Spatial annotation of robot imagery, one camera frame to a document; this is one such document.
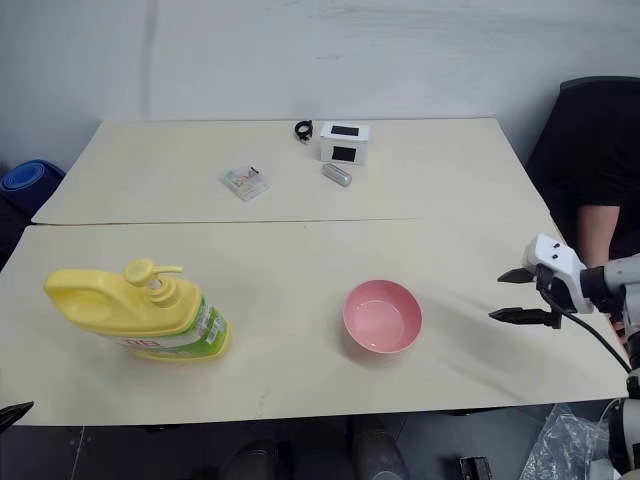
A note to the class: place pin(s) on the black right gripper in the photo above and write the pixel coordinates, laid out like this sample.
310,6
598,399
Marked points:
549,290

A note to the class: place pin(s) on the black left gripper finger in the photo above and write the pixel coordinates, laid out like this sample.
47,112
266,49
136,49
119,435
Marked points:
12,415

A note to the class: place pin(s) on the person's bare forearm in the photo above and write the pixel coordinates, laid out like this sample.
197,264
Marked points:
597,235

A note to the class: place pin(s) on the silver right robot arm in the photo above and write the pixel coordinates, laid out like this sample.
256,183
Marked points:
622,274

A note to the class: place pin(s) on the pink bowl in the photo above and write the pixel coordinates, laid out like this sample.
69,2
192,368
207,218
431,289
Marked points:
382,317

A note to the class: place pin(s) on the yellow pump detergent bottle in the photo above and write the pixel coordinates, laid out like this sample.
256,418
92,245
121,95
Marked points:
150,305

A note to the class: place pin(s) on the clear plastic bag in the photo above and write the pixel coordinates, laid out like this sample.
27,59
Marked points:
567,445

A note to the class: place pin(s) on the person in black shirt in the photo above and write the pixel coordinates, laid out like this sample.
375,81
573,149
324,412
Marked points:
590,150

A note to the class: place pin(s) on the dark rounded shape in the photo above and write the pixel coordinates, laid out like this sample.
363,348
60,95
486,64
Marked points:
377,450

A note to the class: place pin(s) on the silver cylindrical case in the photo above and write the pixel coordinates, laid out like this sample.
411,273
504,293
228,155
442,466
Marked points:
337,175

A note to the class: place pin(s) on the black chair back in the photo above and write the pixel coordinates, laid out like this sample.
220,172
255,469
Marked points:
600,81

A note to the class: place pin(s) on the white box with black squares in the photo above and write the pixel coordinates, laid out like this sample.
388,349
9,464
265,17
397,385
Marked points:
345,140

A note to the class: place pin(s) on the blue rolled mat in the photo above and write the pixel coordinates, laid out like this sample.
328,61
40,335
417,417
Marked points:
27,177

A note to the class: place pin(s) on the clear plastic packet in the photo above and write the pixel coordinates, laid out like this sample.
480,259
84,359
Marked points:
244,182

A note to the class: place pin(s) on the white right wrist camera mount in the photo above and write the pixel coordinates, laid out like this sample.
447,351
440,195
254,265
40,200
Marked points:
557,256

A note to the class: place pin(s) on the black bracket under table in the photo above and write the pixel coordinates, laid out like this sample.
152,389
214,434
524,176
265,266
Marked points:
475,467

